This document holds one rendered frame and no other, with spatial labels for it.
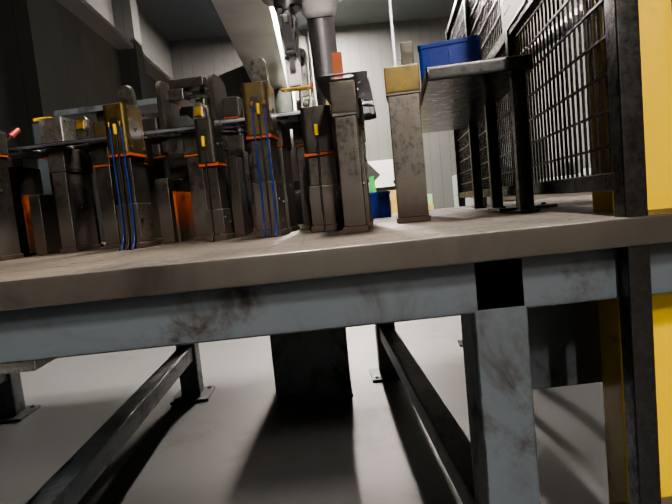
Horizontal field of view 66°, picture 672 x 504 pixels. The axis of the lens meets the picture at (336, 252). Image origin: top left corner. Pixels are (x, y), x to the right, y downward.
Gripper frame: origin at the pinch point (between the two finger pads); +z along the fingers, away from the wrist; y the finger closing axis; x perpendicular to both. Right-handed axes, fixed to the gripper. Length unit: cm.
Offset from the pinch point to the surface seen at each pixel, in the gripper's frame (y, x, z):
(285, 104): -778, -154, -150
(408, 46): -14.0, 31.0, -7.0
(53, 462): -13, -97, 112
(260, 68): 18.0, -4.9, 2.4
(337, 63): -14.9, 10.3, -5.2
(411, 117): 16.4, 28.9, 17.4
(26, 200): 5, -79, 26
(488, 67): 25, 45, 10
